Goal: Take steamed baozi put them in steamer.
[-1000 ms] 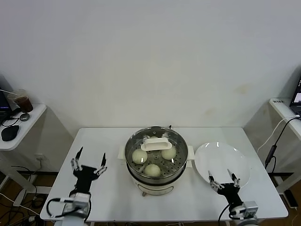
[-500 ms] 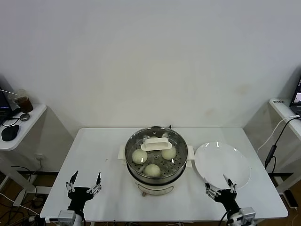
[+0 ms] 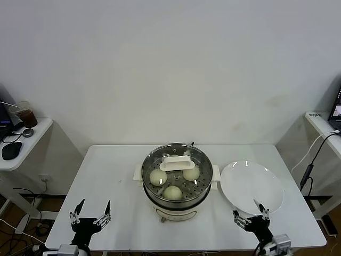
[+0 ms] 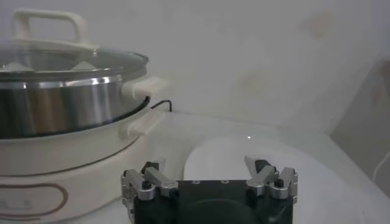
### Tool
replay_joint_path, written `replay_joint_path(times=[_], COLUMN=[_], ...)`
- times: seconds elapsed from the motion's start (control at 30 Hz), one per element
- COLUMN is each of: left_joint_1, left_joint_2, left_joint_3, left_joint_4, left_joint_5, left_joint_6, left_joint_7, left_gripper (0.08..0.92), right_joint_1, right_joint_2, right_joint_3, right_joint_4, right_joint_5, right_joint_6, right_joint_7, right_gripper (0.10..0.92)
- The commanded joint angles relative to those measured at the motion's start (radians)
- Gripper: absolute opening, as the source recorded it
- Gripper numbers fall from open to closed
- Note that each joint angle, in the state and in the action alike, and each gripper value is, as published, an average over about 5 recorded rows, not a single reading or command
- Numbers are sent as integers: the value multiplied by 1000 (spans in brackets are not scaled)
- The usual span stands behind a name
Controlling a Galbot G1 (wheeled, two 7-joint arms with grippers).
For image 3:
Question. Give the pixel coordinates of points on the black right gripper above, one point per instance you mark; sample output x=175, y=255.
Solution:
x=259, y=226

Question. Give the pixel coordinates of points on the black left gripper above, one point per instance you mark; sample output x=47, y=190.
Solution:
x=84, y=229

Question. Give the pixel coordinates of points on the stainless steel steamer basket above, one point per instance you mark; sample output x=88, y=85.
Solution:
x=217, y=176

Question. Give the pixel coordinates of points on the white round plate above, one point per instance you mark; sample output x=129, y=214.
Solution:
x=239, y=184

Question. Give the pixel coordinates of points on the cream electric pot base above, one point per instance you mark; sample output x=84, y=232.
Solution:
x=175, y=212

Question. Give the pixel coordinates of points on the black floor power strip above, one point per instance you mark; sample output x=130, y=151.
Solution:
x=329, y=225

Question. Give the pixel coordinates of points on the white side table with mouse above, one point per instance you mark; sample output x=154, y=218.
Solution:
x=40, y=128

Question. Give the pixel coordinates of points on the black computer mouse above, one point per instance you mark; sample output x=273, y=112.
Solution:
x=10, y=150

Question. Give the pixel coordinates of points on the round clear cup lid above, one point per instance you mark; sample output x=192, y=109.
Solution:
x=28, y=132

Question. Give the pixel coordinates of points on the plastic cup of iced coffee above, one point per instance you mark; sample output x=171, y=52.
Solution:
x=28, y=117

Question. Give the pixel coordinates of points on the dark laptop beside coffee cup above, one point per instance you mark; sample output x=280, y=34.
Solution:
x=5, y=114

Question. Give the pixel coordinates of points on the black laptop with lit screen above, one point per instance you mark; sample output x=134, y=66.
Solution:
x=336, y=112

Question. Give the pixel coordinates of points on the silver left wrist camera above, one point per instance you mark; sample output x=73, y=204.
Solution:
x=68, y=250

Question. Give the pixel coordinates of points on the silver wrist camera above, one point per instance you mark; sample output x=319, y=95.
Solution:
x=68, y=250
x=282, y=242

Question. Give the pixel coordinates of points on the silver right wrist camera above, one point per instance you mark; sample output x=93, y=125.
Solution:
x=282, y=242

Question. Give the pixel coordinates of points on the white wall socket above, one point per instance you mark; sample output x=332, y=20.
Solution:
x=44, y=177

